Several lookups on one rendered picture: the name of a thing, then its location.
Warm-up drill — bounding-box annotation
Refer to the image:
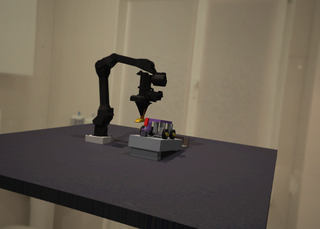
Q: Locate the red-headed pin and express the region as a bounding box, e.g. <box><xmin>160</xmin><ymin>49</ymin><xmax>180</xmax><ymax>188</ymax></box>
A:
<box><xmin>144</xmin><ymin>118</ymin><xmax>150</xmax><ymax>129</ymax></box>

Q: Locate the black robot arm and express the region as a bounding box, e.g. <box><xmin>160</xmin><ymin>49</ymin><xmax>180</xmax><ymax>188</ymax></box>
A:
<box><xmin>92</xmin><ymin>53</ymin><xmax>167</xmax><ymax>137</ymax></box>

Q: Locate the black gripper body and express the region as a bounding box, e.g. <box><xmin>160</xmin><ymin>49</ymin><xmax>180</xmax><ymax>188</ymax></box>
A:
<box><xmin>130</xmin><ymin>84</ymin><xmax>157</xmax><ymax>103</ymax></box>

